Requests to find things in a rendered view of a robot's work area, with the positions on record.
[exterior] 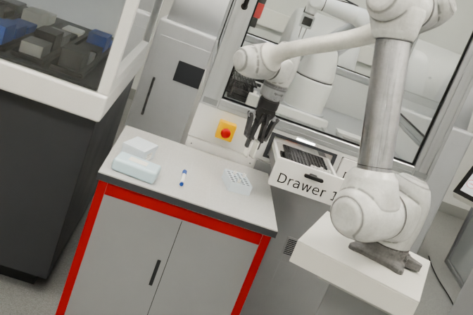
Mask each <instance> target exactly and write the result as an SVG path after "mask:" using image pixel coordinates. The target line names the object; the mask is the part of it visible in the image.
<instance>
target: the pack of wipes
mask: <svg viewBox="0 0 473 315"><path fill-rule="evenodd" d="M111 168H112V169H113V170H115V171H118V172H121V173H123V174H126V175H128V176H132V177H134V178H136V179H139V180H142V181H145V182H147V183H149V184H152V183H153V182H154V181H155V180H156V179H157V177H158V175H159V174H160V170H161V166H160V165H157V164H155V163H152V162H149V161H147V160H144V159H141V158H140V157H136V156H134V155H131V154H129V153H126V152H120V153H119V154H118V155H117V156H116V157H115V158H114V160H113V164H112V166H111Z"/></svg>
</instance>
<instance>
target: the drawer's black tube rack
mask: <svg viewBox="0 0 473 315"><path fill-rule="evenodd" d="M283 148H284V151H280V155H281V157H282V158H286V159H288V160H292V161H294V162H297V163H300V164H302V165H306V166H309V167H310V166H311V165H313V166H316V167H323V168H324V169H325V170H328V169H327V166H326V164H325V162H324V160H323V158H322V157H319V156H316V155H313V154H310V153H307V152H305V151H302V150H299V149H296V148H292V147H291V146H287V145H284V144H283Z"/></svg>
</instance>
